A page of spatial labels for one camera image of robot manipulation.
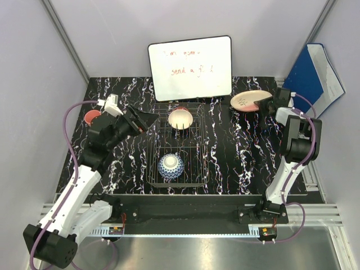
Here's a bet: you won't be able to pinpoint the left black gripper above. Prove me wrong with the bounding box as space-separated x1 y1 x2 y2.
106 104 160 150

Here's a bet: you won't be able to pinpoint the cream pink plate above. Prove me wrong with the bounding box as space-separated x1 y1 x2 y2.
230 90 272 112

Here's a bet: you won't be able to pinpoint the red floral bowl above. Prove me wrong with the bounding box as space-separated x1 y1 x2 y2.
168 106 194 130

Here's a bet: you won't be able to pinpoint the blue white patterned bowl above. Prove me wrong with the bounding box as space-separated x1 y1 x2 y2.
157 154 185 181

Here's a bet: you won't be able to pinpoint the pink plastic cup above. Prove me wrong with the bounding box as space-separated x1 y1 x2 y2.
84 110 101 126

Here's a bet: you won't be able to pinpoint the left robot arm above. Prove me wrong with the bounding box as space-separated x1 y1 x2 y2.
23 105 159 269

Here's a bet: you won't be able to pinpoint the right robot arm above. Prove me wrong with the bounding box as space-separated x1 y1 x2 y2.
252 88 322 223

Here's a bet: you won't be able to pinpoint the blue folder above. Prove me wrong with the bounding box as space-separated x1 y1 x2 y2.
283 43 346 118

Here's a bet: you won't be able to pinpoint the white whiteboard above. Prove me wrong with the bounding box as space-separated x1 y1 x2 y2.
147 35 232 101

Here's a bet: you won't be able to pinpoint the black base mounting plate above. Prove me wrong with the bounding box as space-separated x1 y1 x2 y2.
117 195 289 237

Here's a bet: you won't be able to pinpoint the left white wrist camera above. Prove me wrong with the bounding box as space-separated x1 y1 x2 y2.
104 94 123 117

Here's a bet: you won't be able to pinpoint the grey wire dish rack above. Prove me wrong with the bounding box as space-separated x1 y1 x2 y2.
146 102 209 188

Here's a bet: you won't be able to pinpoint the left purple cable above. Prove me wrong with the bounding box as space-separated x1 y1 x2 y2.
29 100 119 269

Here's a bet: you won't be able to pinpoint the white slotted cable duct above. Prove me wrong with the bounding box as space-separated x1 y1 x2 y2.
88 226 124 237

